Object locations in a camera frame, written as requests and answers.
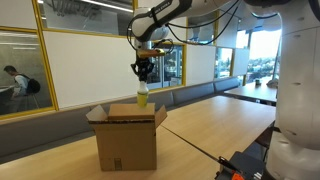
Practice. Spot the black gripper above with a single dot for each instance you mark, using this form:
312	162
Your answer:
142	67

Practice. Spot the white yellow spray bottle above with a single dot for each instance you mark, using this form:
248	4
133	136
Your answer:
142	94

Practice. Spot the brown cardboard box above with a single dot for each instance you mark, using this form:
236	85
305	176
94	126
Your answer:
126	135

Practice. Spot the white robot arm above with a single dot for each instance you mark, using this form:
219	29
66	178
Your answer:
294	153

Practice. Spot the person with backpack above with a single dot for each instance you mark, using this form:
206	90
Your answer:
24	87

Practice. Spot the orange black tool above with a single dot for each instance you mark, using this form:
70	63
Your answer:
236	173

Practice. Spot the grey bench sofa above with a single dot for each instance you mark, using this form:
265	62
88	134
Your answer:
26	137

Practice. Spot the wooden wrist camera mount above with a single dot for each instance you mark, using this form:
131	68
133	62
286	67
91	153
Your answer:
150	53

